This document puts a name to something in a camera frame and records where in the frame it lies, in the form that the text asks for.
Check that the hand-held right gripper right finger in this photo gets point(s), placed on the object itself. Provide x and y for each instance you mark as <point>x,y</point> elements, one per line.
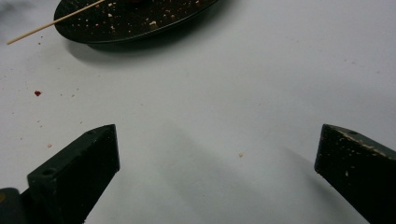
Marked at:
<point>358,165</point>

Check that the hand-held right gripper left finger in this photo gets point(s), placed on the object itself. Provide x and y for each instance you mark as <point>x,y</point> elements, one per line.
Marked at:
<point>77,168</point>

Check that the red food crumb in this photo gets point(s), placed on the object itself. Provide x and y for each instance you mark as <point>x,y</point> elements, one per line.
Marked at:
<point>37,93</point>

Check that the wooden skewer stick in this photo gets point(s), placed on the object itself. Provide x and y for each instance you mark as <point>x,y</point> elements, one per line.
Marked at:
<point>53,22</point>

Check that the black round plate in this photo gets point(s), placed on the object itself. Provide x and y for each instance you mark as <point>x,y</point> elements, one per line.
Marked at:
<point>130,21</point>

